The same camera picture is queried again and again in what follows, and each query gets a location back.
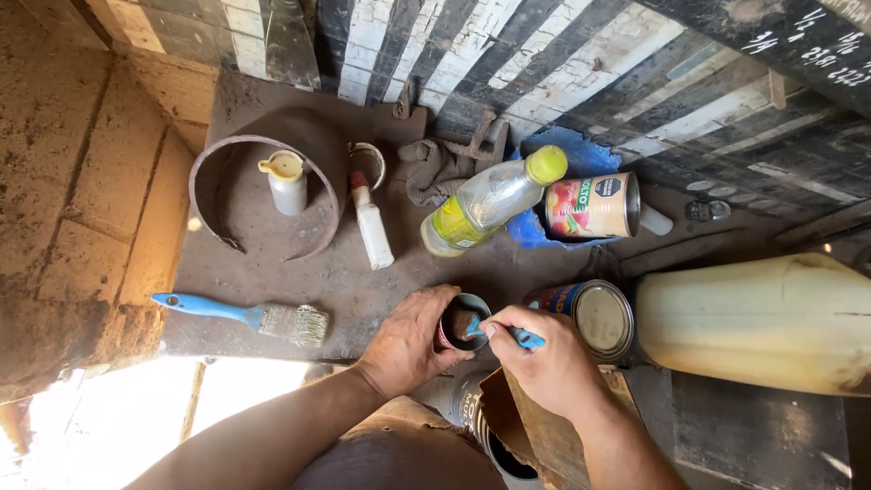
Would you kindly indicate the person's right hand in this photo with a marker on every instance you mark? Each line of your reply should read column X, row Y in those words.
column 554, row 361

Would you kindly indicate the person's left hand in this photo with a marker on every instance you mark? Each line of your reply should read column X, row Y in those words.
column 401, row 347

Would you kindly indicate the small paint can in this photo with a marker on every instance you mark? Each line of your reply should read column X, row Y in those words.
column 463, row 321

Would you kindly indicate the closed paint can with lid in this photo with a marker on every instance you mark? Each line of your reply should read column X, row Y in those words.
column 599, row 316

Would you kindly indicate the large open paint can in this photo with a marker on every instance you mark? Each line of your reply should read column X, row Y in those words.
column 476, row 422

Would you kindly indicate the person's brown trousers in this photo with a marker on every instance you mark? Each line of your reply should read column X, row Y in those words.
column 401, row 449

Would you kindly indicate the white bottle with red cap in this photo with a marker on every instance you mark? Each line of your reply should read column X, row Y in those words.
column 371, row 224

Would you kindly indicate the fruit label tin can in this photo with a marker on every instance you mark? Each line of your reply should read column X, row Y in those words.
column 592, row 205

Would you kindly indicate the clear bottle with green cap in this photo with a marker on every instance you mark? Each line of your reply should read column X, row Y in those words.
column 483, row 204

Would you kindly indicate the small white cylinder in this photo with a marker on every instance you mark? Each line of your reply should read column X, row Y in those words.
column 654, row 221

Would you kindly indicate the grey dirty rag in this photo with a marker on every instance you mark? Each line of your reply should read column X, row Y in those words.
column 435, row 170

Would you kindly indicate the white bottle with yellow spout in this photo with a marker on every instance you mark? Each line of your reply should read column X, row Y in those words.
column 287, row 184

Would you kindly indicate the large yellowish plastic jug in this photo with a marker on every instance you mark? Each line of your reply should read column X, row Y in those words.
column 755, row 320

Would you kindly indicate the blue plastic sheet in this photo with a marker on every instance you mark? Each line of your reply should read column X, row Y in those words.
column 585, row 156

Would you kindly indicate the small glass jar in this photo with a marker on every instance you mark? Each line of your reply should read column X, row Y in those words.
column 708, row 210

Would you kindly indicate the rusty metal hook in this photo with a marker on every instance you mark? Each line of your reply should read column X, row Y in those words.
column 484, row 139

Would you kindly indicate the striped black and white board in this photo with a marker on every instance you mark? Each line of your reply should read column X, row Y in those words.
column 612, row 75

